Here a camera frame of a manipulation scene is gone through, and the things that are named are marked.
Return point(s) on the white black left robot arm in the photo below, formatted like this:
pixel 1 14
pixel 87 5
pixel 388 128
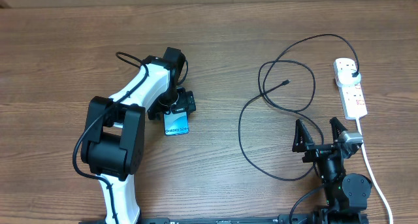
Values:
pixel 111 147

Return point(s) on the Samsung Galaxy smartphone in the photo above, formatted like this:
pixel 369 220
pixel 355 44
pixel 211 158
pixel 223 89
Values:
pixel 176 124

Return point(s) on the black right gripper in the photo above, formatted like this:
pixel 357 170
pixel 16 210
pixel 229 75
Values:
pixel 302 143

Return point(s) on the white power extension strip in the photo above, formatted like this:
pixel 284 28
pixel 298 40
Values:
pixel 352 97

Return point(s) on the white charger adapter plug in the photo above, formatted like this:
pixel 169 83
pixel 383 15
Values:
pixel 347 78

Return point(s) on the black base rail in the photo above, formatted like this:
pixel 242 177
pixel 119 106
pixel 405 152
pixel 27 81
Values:
pixel 281 219

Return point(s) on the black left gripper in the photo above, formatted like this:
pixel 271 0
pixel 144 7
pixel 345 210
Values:
pixel 186 102

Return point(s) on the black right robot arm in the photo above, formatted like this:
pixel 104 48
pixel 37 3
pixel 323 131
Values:
pixel 346 194

